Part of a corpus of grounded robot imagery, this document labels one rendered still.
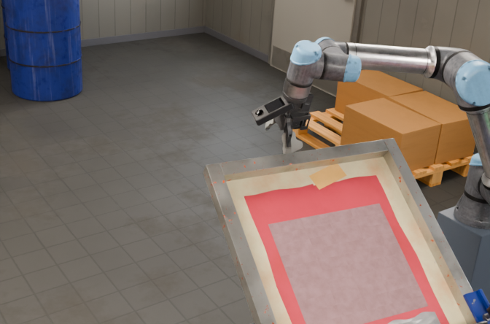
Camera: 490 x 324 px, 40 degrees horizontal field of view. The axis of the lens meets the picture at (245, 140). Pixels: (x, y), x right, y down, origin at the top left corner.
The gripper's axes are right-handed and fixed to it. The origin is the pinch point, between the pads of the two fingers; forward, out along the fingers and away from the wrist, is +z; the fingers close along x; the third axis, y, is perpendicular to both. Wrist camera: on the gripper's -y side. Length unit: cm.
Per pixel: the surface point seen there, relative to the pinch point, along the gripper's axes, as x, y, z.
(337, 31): 343, 269, 192
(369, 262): -46.5, 6.2, 0.1
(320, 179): -21.6, 2.8, -6.6
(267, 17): 451, 253, 241
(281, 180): -20.2, -8.5, -6.9
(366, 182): -24.9, 16.1, -5.7
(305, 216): -31.2, -6.1, -4.0
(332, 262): -44.4, -4.0, -0.4
